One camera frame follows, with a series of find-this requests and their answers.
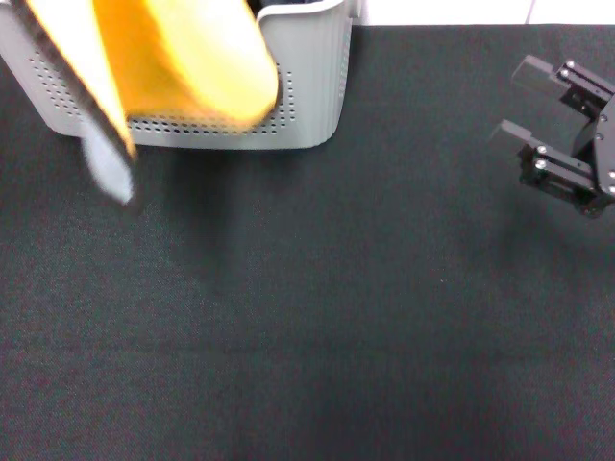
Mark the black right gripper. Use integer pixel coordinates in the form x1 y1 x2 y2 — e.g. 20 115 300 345
490 53 615 221

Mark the yellow and grey towel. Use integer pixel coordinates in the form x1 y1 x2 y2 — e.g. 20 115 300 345
9 0 281 206

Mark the grey perforated storage box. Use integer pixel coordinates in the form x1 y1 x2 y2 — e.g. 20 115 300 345
0 0 362 153

